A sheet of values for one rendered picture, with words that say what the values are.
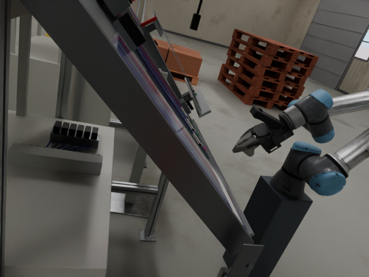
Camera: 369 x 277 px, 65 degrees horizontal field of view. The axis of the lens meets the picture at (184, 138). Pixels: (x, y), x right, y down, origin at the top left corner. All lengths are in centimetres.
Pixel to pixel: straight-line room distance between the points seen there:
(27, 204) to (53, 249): 16
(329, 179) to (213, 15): 1091
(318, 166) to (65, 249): 92
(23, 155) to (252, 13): 1194
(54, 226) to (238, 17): 1182
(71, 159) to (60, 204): 15
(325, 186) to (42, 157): 98
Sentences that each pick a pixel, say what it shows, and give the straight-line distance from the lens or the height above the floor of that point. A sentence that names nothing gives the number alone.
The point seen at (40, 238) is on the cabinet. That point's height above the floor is 62.
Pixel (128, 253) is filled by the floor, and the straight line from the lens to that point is 157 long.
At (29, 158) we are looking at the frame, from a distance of 95.
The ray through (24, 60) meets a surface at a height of 83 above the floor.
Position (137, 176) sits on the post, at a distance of 171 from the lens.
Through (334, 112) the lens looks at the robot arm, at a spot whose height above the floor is 95.
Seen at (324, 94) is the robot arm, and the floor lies 103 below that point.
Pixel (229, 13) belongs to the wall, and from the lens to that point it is 1211.
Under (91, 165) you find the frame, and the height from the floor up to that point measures 65.
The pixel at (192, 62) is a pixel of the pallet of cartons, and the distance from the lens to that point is 482.
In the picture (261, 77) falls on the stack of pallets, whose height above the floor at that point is 48.
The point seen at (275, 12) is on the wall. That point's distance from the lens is 1307.
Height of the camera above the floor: 117
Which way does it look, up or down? 24 degrees down
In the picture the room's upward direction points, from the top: 18 degrees clockwise
